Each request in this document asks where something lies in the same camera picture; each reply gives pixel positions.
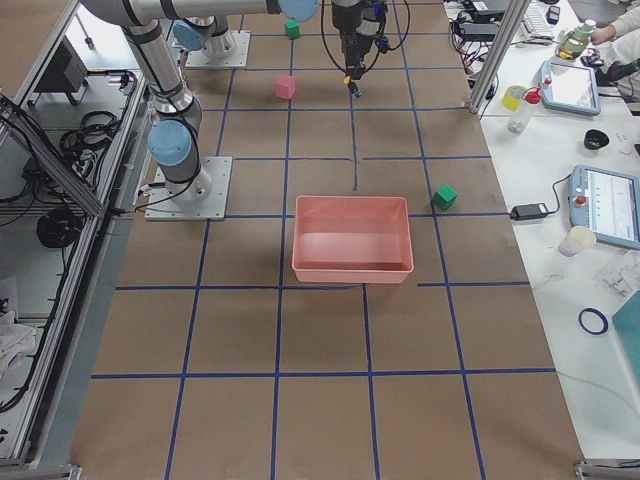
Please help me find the aluminium frame post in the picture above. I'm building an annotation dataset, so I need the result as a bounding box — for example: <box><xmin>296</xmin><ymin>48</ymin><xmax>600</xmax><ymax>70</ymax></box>
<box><xmin>467</xmin><ymin>0</ymin><xmax>529</xmax><ymax>114</ymax></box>

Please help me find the pink plastic bin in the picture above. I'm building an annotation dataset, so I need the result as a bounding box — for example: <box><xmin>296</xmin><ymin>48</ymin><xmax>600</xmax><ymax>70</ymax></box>
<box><xmin>292</xmin><ymin>195</ymin><xmax>414</xmax><ymax>284</ymax></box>

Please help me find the green cube near bin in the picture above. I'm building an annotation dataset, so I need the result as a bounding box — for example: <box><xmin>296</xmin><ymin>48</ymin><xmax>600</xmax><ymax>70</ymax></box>
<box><xmin>431</xmin><ymin>184</ymin><xmax>458</xmax><ymax>211</ymax></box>

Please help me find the pink cube centre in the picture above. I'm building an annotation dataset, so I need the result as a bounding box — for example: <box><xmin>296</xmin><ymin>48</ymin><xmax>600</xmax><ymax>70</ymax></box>
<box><xmin>274</xmin><ymin>75</ymin><xmax>296</xmax><ymax>100</ymax></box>

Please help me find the yellow liquid bottle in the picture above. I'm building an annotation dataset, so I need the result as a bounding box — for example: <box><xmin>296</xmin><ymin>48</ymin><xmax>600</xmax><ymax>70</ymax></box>
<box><xmin>555</xmin><ymin>19</ymin><xmax>596</xmax><ymax>61</ymax></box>

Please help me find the black power adapter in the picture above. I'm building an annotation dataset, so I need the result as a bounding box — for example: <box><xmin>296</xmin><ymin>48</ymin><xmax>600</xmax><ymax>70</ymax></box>
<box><xmin>509</xmin><ymin>203</ymin><xmax>550</xmax><ymax>221</ymax></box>

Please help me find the green cube far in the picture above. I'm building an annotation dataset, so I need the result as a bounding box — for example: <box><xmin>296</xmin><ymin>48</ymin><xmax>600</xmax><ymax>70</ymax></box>
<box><xmin>284</xmin><ymin>20</ymin><xmax>300</xmax><ymax>40</ymax></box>

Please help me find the yellow tape roll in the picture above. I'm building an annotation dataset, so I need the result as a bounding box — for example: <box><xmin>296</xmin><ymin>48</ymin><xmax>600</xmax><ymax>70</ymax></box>
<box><xmin>501</xmin><ymin>85</ymin><xmax>527</xmax><ymax>112</ymax></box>

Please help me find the teach pendant near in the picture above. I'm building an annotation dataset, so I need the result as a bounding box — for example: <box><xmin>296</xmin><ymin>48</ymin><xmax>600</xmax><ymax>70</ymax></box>
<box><xmin>568</xmin><ymin>165</ymin><xmax>639</xmax><ymax>250</ymax></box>

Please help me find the clear plastic bottle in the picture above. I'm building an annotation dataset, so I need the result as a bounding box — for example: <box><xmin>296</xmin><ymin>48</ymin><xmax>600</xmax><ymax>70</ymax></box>
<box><xmin>508</xmin><ymin>86</ymin><xmax>542</xmax><ymax>134</ymax></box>

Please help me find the teach pendant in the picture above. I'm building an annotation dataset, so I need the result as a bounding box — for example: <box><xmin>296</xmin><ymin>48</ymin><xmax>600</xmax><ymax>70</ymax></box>
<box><xmin>539</xmin><ymin>60</ymin><xmax>601</xmax><ymax>116</ymax></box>
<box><xmin>568</xmin><ymin>165</ymin><xmax>639</xmax><ymax>250</ymax></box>

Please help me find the translucent cup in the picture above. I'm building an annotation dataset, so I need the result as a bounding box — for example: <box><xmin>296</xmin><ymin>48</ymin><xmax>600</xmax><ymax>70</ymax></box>
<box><xmin>558</xmin><ymin>226</ymin><xmax>597</xmax><ymax>257</ymax></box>

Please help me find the black round cap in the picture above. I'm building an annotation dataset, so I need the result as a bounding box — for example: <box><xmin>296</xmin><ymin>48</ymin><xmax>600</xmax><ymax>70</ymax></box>
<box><xmin>583</xmin><ymin>129</ymin><xmax>610</xmax><ymax>151</ymax></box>

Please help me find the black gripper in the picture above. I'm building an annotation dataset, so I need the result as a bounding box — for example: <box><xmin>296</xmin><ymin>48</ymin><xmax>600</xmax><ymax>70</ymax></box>
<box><xmin>340</xmin><ymin>31</ymin><xmax>373</xmax><ymax>79</ymax></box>

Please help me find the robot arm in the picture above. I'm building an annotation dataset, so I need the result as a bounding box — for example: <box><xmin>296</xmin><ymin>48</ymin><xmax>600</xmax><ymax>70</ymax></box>
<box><xmin>82</xmin><ymin>1</ymin><xmax>319</xmax><ymax>203</ymax></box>
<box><xmin>161</xmin><ymin>1</ymin><xmax>385</xmax><ymax>86</ymax></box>

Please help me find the blue tape ring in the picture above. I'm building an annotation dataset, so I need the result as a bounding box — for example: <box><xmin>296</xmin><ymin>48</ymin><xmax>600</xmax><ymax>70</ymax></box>
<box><xmin>578</xmin><ymin>308</ymin><xmax>609</xmax><ymax>336</ymax></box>

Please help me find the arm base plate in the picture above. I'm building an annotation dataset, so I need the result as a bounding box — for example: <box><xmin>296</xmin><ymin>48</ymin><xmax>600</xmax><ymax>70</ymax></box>
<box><xmin>144</xmin><ymin>156</ymin><xmax>232</xmax><ymax>221</ymax></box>
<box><xmin>186</xmin><ymin>30</ymin><xmax>251</xmax><ymax>70</ymax></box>

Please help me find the teach pendant far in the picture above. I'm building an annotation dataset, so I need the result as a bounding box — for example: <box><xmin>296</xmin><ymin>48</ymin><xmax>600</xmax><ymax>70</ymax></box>
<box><xmin>539</xmin><ymin>60</ymin><xmax>601</xmax><ymax>116</ymax></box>

